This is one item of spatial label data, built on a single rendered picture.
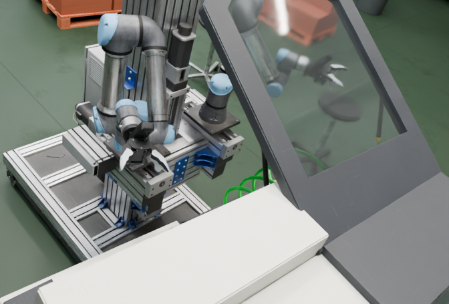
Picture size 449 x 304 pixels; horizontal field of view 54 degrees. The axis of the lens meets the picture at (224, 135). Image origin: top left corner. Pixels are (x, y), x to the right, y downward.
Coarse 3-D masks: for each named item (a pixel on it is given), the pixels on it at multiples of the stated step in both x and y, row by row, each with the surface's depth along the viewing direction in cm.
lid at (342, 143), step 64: (256, 0) 150; (320, 0) 169; (256, 64) 139; (320, 64) 155; (384, 64) 173; (256, 128) 130; (320, 128) 143; (384, 128) 161; (320, 192) 131; (384, 192) 146
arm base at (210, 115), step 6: (204, 102) 232; (204, 108) 231; (210, 108) 228; (216, 108) 228; (222, 108) 229; (204, 114) 231; (210, 114) 229; (216, 114) 229; (222, 114) 231; (204, 120) 232; (210, 120) 231; (216, 120) 231; (222, 120) 233
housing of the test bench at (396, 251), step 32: (416, 192) 152; (448, 192) 156; (384, 224) 136; (416, 224) 139; (448, 224) 143; (320, 256) 124; (352, 256) 123; (384, 256) 126; (416, 256) 129; (448, 256) 132; (288, 288) 114; (320, 288) 116; (352, 288) 118; (384, 288) 117; (416, 288) 120; (448, 288) 163
